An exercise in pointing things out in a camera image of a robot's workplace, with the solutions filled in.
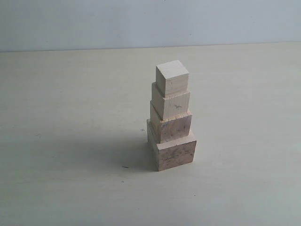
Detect striped medium-large wooden cube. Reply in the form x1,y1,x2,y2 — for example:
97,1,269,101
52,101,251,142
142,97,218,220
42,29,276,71
150,102,192,143

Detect medium pale wooden cube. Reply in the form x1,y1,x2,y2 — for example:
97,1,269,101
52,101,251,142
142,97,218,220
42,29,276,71
151,82,190,120

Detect smallest wooden cube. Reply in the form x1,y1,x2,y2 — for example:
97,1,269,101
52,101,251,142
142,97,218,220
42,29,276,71
155,60,189,97

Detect largest wooden cube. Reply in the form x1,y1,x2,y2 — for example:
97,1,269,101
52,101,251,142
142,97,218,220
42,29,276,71
147,119,197,171

